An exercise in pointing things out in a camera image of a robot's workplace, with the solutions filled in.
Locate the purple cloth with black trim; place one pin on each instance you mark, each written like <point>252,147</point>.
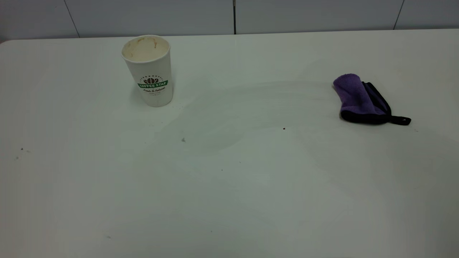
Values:
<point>355,96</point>

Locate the white paper coffee cup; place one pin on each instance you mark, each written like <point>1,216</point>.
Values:
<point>152,71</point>

